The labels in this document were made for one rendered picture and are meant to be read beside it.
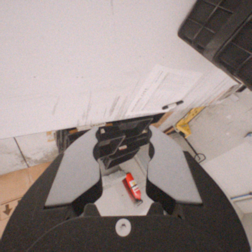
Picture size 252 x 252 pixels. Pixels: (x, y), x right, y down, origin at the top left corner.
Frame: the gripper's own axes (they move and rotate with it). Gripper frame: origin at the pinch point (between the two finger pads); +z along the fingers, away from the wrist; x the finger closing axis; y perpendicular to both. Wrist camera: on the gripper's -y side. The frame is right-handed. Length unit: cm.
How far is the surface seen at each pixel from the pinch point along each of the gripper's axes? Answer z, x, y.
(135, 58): 22.9, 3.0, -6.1
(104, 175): 111, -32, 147
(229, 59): 13.7, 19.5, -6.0
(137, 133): 106, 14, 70
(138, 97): 31.2, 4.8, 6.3
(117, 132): 67, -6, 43
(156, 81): 31.5, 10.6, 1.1
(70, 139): 51, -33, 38
